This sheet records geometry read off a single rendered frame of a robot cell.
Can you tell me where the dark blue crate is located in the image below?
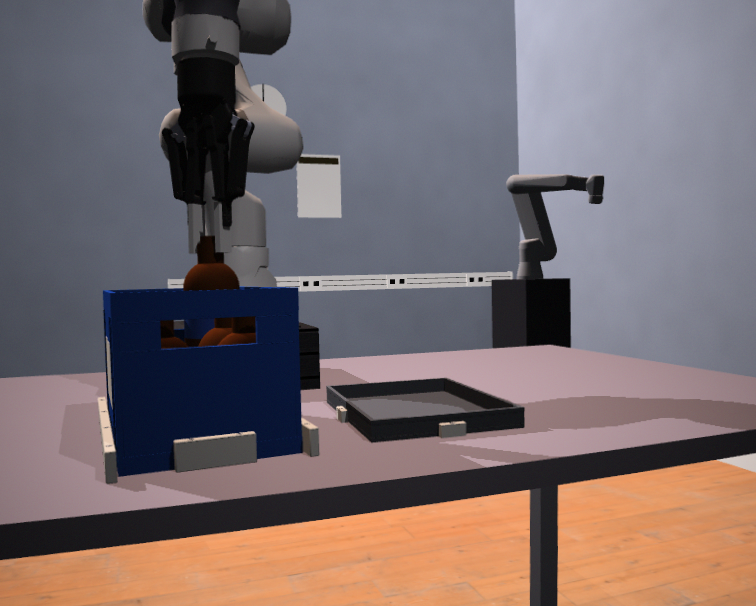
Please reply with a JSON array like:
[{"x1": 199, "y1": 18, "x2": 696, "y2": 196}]
[{"x1": 103, "y1": 287, "x2": 303, "y2": 477}]

